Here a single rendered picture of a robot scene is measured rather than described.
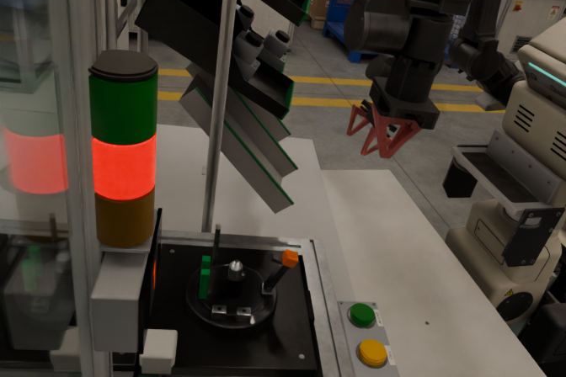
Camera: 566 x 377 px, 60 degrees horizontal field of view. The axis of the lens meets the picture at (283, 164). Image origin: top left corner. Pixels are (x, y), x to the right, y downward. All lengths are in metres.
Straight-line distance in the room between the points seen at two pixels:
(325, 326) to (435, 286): 0.37
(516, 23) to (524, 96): 4.71
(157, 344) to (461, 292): 0.66
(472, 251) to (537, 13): 4.86
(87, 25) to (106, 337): 0.26
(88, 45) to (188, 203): 0.82
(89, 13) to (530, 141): 1.03
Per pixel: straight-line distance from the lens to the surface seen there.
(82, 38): 0.36
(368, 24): 0.58
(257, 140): 1.00
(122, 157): 0.38
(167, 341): 0.71
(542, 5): 6.04
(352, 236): 1.14
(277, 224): 1.12
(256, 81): 0.89
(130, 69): 0.36
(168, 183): 1.21
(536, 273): 1.32
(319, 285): 0.87
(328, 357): 0.77
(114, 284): 0.44
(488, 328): 1.07
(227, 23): 0.76
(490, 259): 1.34
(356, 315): 0.81
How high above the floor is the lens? 1.55
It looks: 31 degrees down
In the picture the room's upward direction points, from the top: 11 degrees clockwise
